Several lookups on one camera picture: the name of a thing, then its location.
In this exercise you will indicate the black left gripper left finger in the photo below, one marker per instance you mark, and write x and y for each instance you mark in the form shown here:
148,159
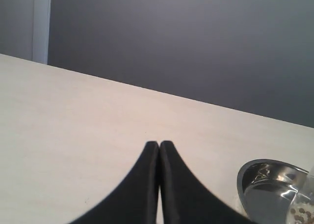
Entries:
135,199

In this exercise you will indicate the round stainless steel plate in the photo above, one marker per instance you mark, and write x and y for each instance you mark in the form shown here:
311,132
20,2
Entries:
266,188

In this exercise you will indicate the clear plastic shaker bottle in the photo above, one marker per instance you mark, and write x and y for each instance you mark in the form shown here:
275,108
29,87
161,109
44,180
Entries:
301,209

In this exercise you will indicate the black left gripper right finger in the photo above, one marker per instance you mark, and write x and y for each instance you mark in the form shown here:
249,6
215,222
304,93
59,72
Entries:
185,200

